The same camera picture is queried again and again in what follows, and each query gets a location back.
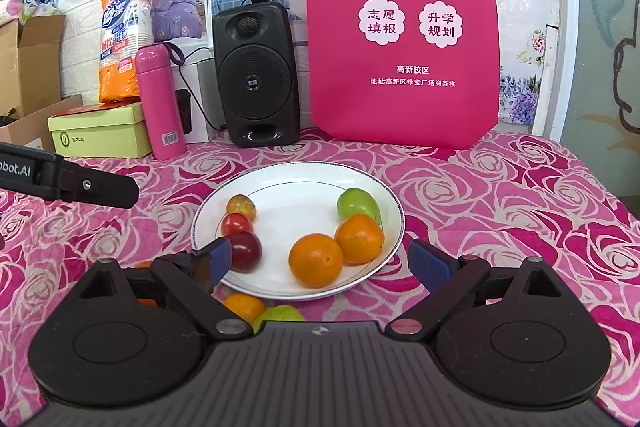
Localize black speaker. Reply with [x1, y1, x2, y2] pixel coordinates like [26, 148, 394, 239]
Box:
[213, 4, 301, 148]

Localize white product box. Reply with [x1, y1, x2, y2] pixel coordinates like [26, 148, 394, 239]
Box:
[175, 57, 223, 144]

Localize cardboard box with label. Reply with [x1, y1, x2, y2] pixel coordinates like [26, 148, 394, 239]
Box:
[0, 94, 83, 152]

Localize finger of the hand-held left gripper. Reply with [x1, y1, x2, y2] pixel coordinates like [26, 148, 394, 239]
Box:
[31, 152, 140, 209]

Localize pink thermos bottle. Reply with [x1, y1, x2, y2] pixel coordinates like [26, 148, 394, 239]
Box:
[135, 44, 189, 160]

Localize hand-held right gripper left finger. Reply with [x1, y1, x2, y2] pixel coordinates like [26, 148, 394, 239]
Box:
[75, 237, 252, 342]

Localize large orange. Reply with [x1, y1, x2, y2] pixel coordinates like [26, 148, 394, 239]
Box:
[288, 232, 345, 289]

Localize open cardboard box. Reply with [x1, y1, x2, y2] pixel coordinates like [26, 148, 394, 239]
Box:
[0, 14, 68, 120]

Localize black speaker cable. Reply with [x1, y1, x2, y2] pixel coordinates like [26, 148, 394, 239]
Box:
[169, 42, 227, 132]

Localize dark red plum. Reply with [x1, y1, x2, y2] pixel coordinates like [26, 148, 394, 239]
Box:
[225, 231, 263, 274]

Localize green shoe box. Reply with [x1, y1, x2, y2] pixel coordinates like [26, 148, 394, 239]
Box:
[47, 101, 153, 158]

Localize small orange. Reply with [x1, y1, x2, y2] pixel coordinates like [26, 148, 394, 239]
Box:
[222, 293, 267, 324]

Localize pink rose tablecloth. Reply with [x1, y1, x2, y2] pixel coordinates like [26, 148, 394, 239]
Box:
[0, 127, 640, 408]

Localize pink artificial flowers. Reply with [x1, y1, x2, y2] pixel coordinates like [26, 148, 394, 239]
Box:
[0, 0, 51, 22]

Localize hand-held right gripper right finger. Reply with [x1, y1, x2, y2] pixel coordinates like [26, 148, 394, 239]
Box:
[385, 239, 566, 342]

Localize white plate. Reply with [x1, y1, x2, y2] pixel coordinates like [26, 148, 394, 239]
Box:
[192, 162, 405, 303]

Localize red and green apple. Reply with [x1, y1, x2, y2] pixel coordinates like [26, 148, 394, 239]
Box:
[226, 194, 257, 222]

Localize red flat folder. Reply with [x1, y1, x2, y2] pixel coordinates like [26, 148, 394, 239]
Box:
[54, 102, 132, 116]

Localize pink tote bag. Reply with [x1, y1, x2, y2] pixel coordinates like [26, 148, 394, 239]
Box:
[303, 0, 501, 151]

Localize bright red apple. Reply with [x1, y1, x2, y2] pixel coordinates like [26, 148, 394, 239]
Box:
[220, 213, 252, 238]

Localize orange paper cup package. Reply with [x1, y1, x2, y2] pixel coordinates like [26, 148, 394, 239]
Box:
[98, 0, 156, 104]

